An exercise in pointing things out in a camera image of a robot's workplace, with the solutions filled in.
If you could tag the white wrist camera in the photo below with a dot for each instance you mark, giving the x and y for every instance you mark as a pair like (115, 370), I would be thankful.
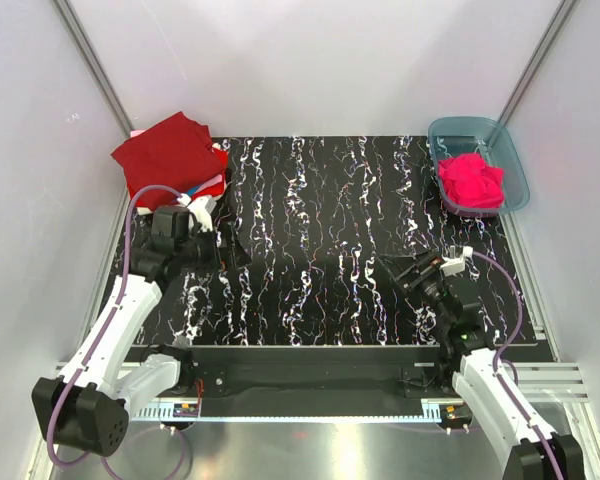
(455, 262)
(200, 210)

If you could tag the teal translucent plastic bin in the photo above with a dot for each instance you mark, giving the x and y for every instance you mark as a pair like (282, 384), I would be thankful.
(450, 137)

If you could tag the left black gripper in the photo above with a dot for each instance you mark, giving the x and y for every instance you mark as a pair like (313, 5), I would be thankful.
(238, 257)

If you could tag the left aluminium corner post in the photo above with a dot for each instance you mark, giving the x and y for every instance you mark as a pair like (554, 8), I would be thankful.
(87, 52)

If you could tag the bright pink t shirt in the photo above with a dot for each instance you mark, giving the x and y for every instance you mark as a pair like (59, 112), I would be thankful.
(469, 181)

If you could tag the stack of folded t shirts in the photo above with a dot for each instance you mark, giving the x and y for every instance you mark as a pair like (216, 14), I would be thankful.
(215, 187)

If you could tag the folded dark red t shirt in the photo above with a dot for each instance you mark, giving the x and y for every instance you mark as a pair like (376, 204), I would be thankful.
(177, 152)

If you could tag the black marble pattern mat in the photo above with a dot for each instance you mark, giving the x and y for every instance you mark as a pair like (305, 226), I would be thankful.
(315, 214)

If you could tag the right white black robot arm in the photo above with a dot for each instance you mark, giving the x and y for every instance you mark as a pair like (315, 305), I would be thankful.
(469, 365)

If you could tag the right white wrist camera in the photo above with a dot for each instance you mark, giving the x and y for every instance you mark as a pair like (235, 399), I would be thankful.
(455, 262)

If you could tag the right aluminium corner post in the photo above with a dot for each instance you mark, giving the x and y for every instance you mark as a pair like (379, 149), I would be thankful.
(558, 21)

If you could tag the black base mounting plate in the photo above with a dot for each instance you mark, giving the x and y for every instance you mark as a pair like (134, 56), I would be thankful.
(311, 365)

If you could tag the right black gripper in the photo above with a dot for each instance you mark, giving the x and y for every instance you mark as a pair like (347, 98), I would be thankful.
(410, 282)

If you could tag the aluminium frame rail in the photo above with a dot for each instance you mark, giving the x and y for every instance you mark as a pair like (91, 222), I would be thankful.
(225, 398)

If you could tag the aluminium corner post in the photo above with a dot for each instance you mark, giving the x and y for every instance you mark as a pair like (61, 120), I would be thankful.
(558, 21)
(87, 52)

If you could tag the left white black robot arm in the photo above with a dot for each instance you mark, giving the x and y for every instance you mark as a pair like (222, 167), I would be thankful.
(89, 405)

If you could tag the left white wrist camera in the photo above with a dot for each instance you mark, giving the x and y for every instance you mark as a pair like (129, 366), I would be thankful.
(200, 210)

